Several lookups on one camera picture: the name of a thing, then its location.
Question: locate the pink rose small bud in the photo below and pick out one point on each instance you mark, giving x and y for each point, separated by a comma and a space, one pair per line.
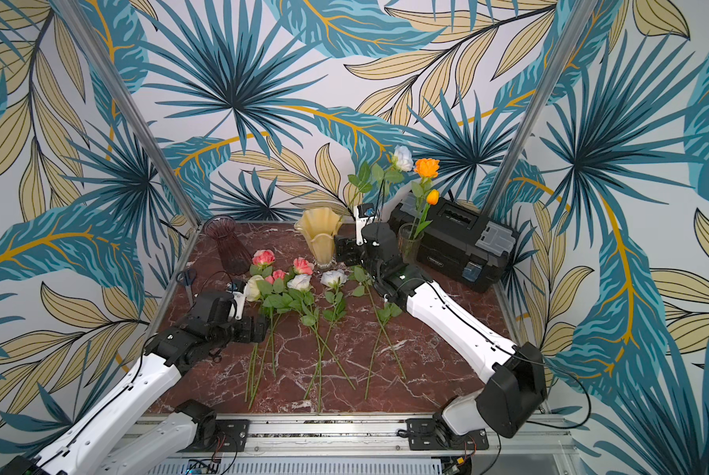
302, 266

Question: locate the pink rose centre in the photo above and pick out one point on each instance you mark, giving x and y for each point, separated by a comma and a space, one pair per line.
274, 287

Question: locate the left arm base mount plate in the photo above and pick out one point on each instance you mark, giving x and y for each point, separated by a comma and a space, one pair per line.
227, 435

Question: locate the cream yellow fluted vase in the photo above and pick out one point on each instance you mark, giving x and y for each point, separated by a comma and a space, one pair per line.
319, 227

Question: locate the white rose right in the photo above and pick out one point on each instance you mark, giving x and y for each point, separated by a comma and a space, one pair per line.
321, 322

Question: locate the white rose centre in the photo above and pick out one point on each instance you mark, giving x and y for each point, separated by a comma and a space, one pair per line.
300, 291

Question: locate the pink rose left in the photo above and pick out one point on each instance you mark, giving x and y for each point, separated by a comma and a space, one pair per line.
262, 262

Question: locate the orange rose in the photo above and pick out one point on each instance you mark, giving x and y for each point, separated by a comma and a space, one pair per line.
365, 287
384, 316
428, 201
428, 170

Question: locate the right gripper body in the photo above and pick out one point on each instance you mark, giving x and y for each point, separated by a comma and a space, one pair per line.
351, 250

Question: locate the scissors with blue handle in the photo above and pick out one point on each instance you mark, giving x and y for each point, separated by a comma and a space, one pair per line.
185, 279

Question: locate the cream rose large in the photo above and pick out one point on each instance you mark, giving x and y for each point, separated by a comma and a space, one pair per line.
254, 294

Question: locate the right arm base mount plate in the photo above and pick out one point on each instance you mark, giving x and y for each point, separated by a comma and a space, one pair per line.
446, 434

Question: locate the aluminium frame post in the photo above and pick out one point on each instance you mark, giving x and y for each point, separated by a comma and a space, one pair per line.
81, 28
550, 75

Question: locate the left aluminium frame post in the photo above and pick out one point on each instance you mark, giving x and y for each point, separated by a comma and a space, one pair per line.
81, 28

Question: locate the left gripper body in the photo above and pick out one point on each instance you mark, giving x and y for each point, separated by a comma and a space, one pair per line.
242, 331

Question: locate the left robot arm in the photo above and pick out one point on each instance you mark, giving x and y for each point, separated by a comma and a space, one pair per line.
91, 445

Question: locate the dark purple ribbed vase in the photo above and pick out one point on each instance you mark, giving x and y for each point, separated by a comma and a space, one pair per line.
233, 254

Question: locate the white rose top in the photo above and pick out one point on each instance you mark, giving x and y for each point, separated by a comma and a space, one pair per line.
384, 180

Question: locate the right aluminium frame post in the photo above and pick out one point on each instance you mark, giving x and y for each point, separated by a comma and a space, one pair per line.
550, 75

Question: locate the black plastic toolbox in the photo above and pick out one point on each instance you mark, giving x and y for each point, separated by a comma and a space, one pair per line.
465, 245

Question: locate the clear glass vase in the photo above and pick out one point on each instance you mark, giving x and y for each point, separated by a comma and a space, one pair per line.
409, 241

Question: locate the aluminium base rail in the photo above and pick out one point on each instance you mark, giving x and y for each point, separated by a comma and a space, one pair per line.
373, 443

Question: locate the white rose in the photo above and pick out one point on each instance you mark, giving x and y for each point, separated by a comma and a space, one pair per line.
300, 291
321, 322
384, 180

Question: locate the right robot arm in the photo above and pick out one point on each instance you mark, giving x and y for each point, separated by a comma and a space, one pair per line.
513, 376

